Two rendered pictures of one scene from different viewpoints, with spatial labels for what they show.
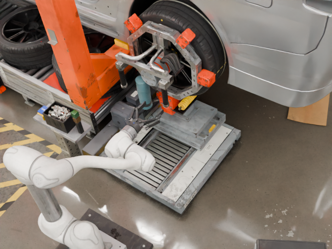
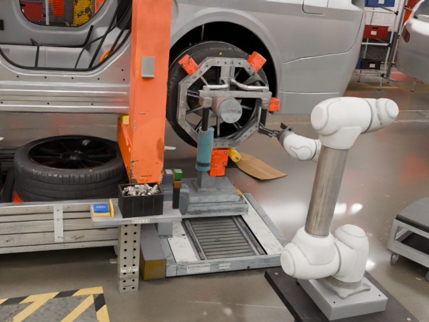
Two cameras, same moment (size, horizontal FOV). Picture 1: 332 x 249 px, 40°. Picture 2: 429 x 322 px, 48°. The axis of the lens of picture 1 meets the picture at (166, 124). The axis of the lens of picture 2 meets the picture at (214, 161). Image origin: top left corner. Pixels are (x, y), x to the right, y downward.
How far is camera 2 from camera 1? 2.82 m
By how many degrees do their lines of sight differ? 54
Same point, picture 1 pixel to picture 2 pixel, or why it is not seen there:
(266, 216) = not seen: hidden behind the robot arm
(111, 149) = (308, 144)
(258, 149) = (272, 204)
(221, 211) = not seen: hidden behind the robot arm
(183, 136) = (226, 205)
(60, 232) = (334, 249)
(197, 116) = (221, 185)
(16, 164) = (353, 107)
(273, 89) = (318, 99)
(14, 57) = not seen: outside the picture
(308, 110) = (263, 172)
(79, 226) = (348, 228)
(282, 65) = (329, 69)
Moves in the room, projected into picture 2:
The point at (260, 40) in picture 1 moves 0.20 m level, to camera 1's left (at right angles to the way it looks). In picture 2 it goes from (312, 50) to (300, 52)
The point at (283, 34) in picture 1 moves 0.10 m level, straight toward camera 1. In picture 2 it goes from (332, 37) to (345, 39)
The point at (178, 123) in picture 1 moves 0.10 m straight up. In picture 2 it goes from (214, 194) to (216, 181)
